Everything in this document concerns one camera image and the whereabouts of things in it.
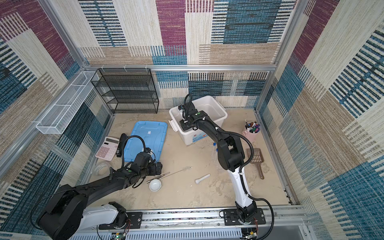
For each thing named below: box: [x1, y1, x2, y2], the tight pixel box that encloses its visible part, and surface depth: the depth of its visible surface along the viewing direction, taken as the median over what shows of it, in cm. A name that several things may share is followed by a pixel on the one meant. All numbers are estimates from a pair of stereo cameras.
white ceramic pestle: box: [194, 173, 211, 185], surface depth 87 cm
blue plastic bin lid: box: [124, 120, 168, 162], surface depth 110 cm
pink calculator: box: [95, 136, 120, 162], surface depth 98 cm
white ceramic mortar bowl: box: [149, 179, 162, 192], surface depth 85 cm
